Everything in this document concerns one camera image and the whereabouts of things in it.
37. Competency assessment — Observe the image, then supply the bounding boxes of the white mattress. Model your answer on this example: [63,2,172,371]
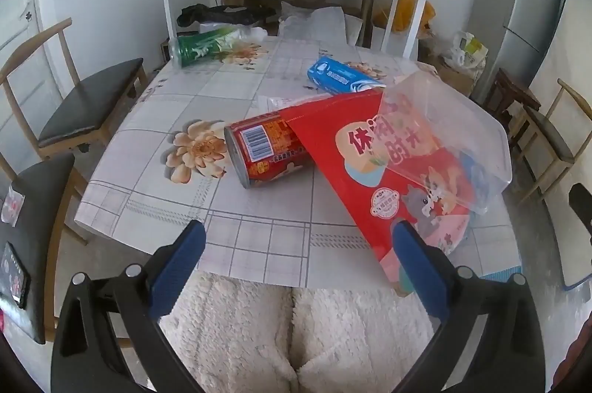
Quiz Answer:
[527,0,592,288]

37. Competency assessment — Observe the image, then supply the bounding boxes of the red chip can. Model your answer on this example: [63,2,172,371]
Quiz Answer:
[224,108,315,189]

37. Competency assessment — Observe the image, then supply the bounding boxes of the blue white toothpaste box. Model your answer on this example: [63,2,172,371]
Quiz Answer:
[307,55,388,95]

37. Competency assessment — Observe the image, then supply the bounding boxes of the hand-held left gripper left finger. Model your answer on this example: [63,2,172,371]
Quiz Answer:
[50,219,206,393]

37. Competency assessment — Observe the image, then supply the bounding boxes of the green chip can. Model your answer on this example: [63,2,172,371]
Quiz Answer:
[169,27,253,67]

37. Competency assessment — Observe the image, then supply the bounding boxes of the white sack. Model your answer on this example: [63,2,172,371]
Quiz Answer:
[277,1,371,47]

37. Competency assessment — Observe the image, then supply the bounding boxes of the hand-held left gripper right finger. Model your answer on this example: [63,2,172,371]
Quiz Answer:
[391,219,546,393]

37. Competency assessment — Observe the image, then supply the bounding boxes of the white plastic bags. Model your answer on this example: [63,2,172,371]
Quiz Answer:
[439,31,490,70]

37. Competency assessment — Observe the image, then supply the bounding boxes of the pink white packet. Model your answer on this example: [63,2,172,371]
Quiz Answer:
[0,184,26,224]

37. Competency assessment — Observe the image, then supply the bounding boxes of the dark wooden stool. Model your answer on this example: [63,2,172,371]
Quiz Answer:
[483,68,542,130]

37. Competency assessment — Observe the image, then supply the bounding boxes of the blue plastic basket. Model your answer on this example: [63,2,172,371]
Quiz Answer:
[481,266,523,283]

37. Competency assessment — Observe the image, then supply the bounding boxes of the grey refrigerator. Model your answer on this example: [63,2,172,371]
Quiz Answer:
[467,0,565,104]

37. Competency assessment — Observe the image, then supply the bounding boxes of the red snack bag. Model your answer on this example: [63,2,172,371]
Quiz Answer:
[280,71,513,296]

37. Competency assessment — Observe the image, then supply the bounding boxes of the black cloth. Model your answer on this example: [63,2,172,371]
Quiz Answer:
[177,3,278,28]

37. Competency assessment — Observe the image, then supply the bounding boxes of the wooden chair black seat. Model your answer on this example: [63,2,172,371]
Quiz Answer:
[0,152,88,345]

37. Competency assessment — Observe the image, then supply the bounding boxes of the black phone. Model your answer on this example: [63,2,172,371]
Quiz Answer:
[0,241,32,309]

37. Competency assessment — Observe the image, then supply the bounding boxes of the yellow plastic bag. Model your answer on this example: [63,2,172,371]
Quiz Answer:
[393,0,435,33]

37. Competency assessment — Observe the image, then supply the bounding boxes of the wooden chair grey seat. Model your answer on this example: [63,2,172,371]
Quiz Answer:
[0,17,149,162]
[509,78,592,209]

